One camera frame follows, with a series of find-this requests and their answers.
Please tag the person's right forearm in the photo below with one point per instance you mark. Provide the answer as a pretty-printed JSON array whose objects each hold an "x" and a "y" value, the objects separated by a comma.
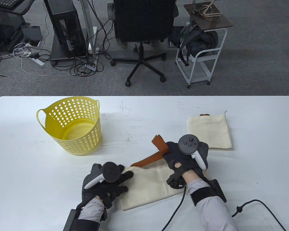
[{"x": 212, "y": 211}]

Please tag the person's left forearm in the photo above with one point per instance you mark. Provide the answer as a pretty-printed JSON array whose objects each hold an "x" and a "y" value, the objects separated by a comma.
[{"x": 91, "y": 209}]

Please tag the black armband sensor pack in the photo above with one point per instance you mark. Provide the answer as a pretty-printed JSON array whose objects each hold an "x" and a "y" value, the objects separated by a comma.
[
  {"x": 204, "y": 192},
  {"x": 79, "y": 223}
]

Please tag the black computer tower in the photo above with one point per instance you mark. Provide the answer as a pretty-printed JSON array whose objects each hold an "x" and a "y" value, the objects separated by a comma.
[{"x": 62, "y": 16}]

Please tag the white rolling cart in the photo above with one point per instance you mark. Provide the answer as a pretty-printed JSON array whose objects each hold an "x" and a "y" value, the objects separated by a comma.
[{"x": 198, "y": 72}]

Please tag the yellow perforated plastic basket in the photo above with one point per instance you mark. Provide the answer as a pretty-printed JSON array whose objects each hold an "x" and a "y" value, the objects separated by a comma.
[{"x": 62, "y": 130}]

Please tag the dark brown board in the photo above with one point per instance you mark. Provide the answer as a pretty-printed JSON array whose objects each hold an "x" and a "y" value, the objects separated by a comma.
[{"x": 214, "y": 22}]

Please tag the grey metal desk leg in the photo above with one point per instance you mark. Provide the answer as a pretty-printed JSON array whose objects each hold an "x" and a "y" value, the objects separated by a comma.
[{"x": 86, "y": 19}]

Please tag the grey white handheld controller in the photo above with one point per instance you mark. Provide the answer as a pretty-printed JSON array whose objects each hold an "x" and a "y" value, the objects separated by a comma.
[
  {"x": 187, "y": 143},
  {"x": 110, "y": 170}
]

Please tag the black laptop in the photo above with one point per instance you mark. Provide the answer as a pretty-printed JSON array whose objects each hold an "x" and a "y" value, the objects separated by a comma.
[{"x": 32, "y": 32}]

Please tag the flower print canvas bag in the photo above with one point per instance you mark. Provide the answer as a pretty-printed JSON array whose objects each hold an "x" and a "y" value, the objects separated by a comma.
[{"x": 207, "y": 132}]

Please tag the black office chair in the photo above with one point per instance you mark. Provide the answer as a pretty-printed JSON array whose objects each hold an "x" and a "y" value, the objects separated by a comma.
[{"x": 144, "y": 19}]

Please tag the dark mesh chair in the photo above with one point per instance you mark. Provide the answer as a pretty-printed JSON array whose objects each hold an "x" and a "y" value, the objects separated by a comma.
[{"x": 2, "y": 31}]

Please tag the white power strip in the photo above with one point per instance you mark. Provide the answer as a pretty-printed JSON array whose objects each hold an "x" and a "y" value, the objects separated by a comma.
[{"x": 38, "y": 62}]

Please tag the person's left hand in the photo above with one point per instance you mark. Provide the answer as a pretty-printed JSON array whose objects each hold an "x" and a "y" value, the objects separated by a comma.
[{"x": 110, "y": 190}]

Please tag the grey power strip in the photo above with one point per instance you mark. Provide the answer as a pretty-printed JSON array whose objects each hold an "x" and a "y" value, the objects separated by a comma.
[{"x": 91, "y": 67}]

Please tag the person's right hand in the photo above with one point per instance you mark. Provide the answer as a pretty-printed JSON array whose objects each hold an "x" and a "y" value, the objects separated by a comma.
[{"x": 178, "y": 160}]

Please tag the black backpack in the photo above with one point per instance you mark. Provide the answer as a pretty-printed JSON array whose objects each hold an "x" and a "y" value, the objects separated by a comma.
[{"x": 202, "y": 41}]

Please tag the grey metal stand base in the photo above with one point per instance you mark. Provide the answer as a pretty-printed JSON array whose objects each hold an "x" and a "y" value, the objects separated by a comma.
[{"x": 57, "y": 51}]

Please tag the black desk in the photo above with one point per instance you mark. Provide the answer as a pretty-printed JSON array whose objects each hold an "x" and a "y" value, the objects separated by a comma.
[{"x": 24, "y": 6}]

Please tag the cream canvas bag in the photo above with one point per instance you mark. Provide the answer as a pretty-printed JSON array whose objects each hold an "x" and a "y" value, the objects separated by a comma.
[{"x": 147, "y": 187}]

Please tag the black keyboard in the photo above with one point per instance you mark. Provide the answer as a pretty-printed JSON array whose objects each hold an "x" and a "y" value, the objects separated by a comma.
[{"x": 4, "y": 3}]

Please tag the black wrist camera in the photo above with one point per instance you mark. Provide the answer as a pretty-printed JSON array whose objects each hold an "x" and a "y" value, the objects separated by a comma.
[
  {"x": 174, "y": 181},
  {"x": 106, "y": 211}
]

